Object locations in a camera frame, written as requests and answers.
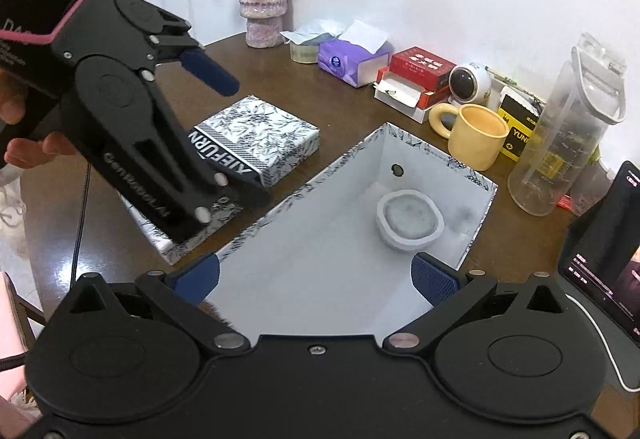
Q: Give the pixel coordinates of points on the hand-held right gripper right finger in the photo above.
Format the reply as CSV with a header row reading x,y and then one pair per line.
x,y
434,280

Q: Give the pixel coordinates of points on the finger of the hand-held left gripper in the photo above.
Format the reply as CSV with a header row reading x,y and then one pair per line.
x,y
210,73
165,179

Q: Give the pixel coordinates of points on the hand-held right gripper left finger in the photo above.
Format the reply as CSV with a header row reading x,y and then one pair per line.
x,y
200,278

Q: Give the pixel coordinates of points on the small floral gift box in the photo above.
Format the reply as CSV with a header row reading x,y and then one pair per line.
x,y
270,129

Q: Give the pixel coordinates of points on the floral storage box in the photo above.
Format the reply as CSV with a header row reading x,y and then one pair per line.
x,y
320,239

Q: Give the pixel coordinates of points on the brown wooden desktop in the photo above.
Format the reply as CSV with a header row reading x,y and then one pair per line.
x,y
340,119

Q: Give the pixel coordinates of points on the person's left hand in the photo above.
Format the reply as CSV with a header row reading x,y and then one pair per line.
x,y
40,148

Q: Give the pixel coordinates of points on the floral box lid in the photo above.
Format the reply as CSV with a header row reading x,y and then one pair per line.
x,y
170,246

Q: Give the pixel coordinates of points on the white round container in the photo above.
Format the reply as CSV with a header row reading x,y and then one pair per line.
x,y
410,219

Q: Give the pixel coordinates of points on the pink textured vase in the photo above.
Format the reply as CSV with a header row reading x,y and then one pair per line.
x,y
261,4

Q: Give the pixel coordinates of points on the pale tape roll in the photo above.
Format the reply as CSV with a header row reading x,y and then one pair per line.
x,y
304,53

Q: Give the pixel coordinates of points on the purple tissue pack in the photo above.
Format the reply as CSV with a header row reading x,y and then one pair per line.
x,y
345,61

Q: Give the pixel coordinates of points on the yellow mug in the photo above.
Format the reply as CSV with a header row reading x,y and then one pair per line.
x,y
477,141

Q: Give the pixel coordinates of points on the small red packet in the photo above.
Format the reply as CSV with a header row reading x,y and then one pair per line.
x,y
565,202

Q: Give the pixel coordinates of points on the black tablet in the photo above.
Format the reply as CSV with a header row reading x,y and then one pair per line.
x,y
600,249

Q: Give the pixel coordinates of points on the yellow black box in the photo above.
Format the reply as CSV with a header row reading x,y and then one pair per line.
x,y
520,129

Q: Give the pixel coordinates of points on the clear plastic water bottle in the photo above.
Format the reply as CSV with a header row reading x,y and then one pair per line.
x,y
555,144

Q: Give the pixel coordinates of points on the clear plastic container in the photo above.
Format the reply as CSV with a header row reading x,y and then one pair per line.
x,y
592,184

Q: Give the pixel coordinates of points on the open red white box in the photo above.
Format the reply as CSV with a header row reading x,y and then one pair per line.
x,y
400,94

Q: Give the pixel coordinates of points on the pink fabric item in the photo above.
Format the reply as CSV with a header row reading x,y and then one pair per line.
x,y
10,319

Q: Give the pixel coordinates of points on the red box with white label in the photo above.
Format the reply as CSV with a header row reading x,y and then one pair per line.
x,y
422,66

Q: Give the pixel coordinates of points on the white round camera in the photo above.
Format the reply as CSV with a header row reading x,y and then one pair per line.
x,y
470,84

